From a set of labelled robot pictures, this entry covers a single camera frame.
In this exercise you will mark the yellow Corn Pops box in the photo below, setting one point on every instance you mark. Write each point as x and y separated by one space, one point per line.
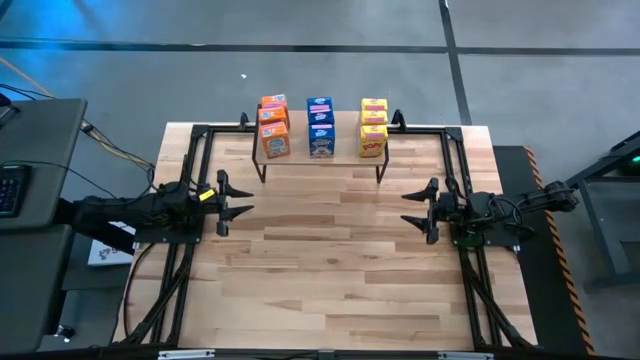
373 145
374 103
374 117

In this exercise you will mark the black desk caster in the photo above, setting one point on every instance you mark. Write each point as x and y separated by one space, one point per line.
65 332

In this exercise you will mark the black hazard-striped floor mat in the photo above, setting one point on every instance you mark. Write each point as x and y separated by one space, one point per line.
545 300

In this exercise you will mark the black desk device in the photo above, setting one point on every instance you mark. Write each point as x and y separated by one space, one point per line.
6 102

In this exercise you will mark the wooden shelf with black frame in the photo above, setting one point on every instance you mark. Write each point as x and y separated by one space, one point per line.
347 145

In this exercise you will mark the white printed sheet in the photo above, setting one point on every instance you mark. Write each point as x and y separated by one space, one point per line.
107 252

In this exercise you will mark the blue Frosted Flakes box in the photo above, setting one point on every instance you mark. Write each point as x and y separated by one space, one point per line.
321 142
320 117
319 102

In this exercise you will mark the black rail bracket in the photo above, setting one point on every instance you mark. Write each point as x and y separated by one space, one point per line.
244 121
398 121

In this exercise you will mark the green lit device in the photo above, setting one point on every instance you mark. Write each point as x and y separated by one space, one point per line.
634 161

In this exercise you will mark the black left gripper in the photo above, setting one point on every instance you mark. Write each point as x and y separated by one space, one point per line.
222 202

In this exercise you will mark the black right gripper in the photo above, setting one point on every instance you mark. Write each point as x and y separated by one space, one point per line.
442 207

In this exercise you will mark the dark metal stand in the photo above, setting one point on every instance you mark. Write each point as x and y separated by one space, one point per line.
606 235

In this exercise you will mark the orange Frosted Mini Wheats box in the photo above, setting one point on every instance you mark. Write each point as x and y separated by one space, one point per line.
273 114
275 142
274 100

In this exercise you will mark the black backlit keyboard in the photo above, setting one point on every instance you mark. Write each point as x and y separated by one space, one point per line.
12 190

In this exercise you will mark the silver rail bracket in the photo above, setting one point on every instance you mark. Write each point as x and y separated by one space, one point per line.
465 356
185 354

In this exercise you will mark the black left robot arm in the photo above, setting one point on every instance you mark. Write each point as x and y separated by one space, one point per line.
125 210

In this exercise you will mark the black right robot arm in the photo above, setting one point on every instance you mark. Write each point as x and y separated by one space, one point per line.
560 192

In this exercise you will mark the black aluminium table frame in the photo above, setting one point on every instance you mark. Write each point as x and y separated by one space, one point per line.
454 135

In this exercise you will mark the grey desk top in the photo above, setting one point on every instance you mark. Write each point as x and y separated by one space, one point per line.
30 290
45 140

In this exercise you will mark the black floor tape strip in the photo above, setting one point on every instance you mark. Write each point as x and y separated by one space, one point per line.
200 46
453 60

